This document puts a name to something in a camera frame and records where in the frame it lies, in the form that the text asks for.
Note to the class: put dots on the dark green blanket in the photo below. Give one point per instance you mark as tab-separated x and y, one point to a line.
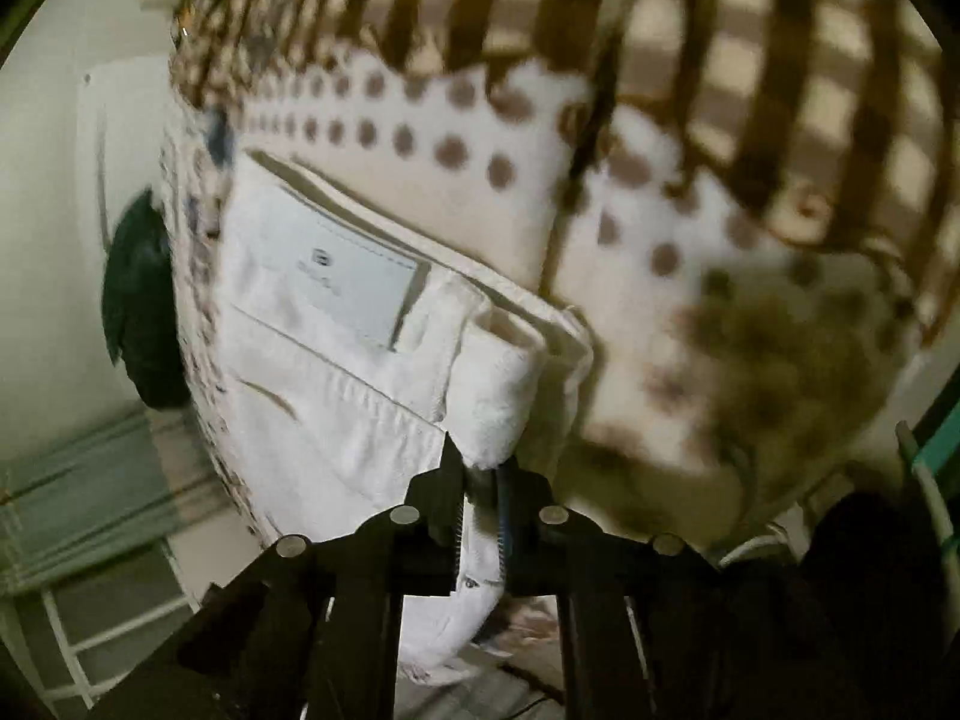
142	300

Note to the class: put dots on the window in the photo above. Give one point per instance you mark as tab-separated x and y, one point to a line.
56	615

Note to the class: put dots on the white headboard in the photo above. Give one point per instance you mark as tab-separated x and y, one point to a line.
127	135

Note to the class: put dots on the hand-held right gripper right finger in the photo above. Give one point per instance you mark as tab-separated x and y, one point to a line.
511	525

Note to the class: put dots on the white pants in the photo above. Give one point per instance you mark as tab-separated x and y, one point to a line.
315	360

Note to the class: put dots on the bed with floral sheet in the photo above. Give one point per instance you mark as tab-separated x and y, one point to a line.
675	165

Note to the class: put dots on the green curtain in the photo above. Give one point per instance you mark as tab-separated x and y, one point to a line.
90	495

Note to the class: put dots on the person's legs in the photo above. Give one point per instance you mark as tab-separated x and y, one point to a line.
885	615

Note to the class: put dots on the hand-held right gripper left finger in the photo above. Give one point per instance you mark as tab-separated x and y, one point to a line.
442	495

